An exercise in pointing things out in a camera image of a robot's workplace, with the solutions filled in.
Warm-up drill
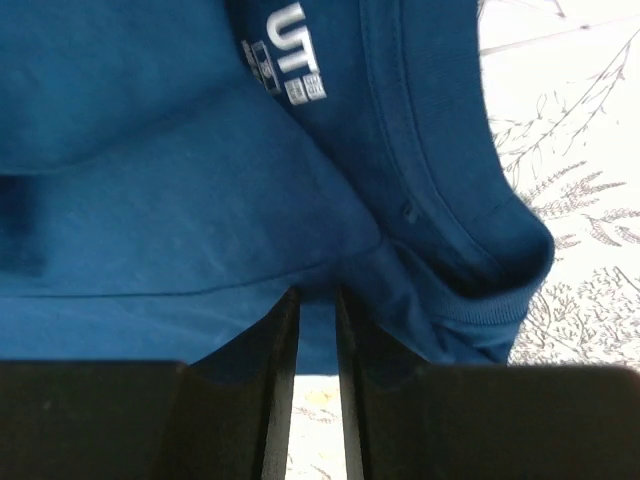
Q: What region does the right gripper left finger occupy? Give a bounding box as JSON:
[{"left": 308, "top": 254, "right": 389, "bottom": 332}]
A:
[{"left": 1, "top": 289, "right": 300, "bottom": 480}]

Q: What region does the dark blue t shirt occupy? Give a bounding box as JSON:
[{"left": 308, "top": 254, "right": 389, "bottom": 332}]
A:
[{"left": 1, "top": 1, "right": 554, "bottom": 374}]

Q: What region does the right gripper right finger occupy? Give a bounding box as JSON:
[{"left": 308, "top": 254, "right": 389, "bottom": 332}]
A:
[{"left": 336, "top": 288, "right": 639, "bottom": 479}]

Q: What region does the floral table mat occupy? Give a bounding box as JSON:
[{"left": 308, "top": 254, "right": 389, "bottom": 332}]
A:
[{"left": 279, "top": 0, "right": 640, "bottom": 480}]

